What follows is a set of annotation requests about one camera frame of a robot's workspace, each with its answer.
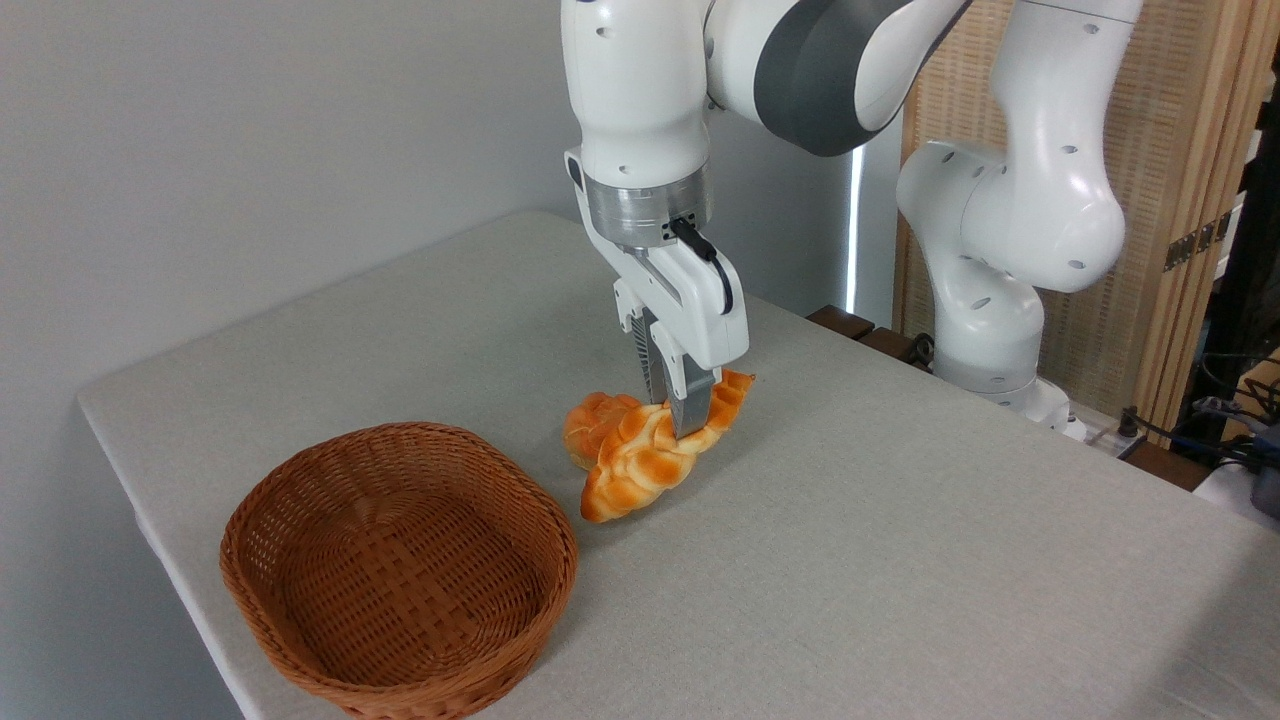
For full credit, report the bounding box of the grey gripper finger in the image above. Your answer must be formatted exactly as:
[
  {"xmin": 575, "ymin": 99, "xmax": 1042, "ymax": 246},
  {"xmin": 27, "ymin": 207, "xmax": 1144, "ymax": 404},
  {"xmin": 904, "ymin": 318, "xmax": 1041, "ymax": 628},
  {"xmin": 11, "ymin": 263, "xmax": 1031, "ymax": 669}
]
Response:
[
  {"xmin": 613, "ymin": 280, "xmax": 669, "ymax": 404},
  {"xmin": 650, "ymin": 320, "xmax": 717, "ymax": 439}
]

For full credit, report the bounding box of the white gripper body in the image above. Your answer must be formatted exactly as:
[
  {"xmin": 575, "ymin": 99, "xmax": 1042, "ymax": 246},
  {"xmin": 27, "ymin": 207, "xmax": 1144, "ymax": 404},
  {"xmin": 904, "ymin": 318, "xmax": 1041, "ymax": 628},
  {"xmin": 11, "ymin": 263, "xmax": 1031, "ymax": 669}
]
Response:
[{"xmin": 563, "ymin": 148, "xmax": 751, "ymax": 369}]

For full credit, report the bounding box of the long braided bread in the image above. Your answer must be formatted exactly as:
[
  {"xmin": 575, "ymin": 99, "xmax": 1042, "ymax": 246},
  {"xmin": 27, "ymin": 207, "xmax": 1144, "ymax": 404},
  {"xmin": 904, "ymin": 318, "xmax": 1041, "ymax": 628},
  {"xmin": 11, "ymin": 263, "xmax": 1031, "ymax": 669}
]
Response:
[{"xmin": 580, "ymin": 368, "xmax": 756, "ymax": 524}]

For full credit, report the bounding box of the round knotted bread bun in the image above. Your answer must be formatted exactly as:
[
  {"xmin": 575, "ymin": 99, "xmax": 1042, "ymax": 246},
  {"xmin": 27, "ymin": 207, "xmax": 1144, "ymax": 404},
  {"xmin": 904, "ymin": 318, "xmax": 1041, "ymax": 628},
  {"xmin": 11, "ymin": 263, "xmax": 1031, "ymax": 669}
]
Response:
[{"xmin": 562, "ymin": 392, "xmax": 641, "ymax": 471}]

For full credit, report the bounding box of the dark brown wooden slat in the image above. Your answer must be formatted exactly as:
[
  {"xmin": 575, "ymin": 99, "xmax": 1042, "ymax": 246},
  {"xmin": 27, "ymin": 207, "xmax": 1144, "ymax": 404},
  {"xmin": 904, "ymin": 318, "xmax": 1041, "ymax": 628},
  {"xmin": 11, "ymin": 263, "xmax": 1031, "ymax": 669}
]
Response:
[
  {"xmin": 806, "ymin": 305, "xmax": 876, "ymax": 342},
  {"xmin": 860, "ymin": 327, "xmax": 933, "ymax": 369}
]

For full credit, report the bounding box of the grey tablecloth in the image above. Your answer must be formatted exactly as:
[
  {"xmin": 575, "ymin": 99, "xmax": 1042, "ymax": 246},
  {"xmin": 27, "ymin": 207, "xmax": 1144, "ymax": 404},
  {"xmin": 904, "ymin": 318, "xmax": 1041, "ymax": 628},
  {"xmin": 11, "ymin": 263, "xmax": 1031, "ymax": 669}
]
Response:
[{"xmin": 78, "ymin": 210, "xmax": 1280, "ymax": 720}]

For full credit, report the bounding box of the brown wicker basket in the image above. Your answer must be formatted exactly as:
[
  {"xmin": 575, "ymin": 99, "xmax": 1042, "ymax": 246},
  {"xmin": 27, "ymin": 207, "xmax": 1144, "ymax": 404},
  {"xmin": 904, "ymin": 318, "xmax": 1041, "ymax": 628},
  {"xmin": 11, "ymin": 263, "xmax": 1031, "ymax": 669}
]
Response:
[{"xmin": 219, "ymin": 421, "xmax": 579, "ymax": 720}]

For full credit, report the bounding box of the black screen hinge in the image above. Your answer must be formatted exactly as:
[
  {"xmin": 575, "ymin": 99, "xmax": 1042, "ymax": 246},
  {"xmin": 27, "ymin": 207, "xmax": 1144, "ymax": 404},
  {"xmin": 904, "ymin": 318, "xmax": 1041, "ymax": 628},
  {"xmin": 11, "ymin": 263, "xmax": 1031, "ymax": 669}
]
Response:
[{"xmin": 1164, "ymin": 212, "xmax": 1233, "ymax": 272}]

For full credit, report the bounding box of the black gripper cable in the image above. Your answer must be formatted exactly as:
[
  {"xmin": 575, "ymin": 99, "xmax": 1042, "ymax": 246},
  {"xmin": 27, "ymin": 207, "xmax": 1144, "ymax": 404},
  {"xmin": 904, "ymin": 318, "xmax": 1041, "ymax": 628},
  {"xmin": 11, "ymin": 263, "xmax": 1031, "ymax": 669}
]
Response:
[{"xmin": 668, "ymin": 216, "xmax": 736, "ymax": 317}]

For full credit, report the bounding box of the black floor cable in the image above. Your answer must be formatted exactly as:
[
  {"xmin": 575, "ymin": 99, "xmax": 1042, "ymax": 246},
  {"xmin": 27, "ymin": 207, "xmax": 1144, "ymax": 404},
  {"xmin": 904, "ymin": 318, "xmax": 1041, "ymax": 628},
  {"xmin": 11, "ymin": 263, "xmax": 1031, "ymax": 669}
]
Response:
[{"xmin": 1118, "ymin": 404, "xmax": 1280, "ymax": 471}]

